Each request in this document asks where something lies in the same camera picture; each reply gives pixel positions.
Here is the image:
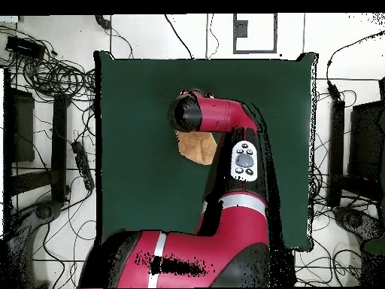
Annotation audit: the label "dark green table cloth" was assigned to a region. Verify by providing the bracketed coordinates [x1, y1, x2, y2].
[93, 50, 319, 252]

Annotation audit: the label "grey square floor frame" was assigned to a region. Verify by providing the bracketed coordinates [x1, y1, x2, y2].
[232, 13, 278, 54]

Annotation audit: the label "black stand frame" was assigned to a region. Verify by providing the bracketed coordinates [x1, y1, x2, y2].
[2, 68, 71, 211]
[326, 77, 385, 208]

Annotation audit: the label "black rectangular box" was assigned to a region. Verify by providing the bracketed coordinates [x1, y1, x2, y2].
[5, 35, 46, 59]

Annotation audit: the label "tangled black cables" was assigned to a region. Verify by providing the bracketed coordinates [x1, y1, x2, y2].
[0, 25, 98, 105]

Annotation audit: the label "black power strip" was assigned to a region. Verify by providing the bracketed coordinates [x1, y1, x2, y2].
[71, 140, 95, 191]

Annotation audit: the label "small black plug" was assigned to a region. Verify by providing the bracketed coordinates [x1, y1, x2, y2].
[95, 14, 111, 30]

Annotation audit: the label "grey tripod base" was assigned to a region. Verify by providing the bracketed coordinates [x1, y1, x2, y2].
[332, 205, 385, 242]
[5, 200, 64, 287]

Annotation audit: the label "tan terry towel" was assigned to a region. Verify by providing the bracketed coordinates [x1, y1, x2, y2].
[175, 129, 218, 166]

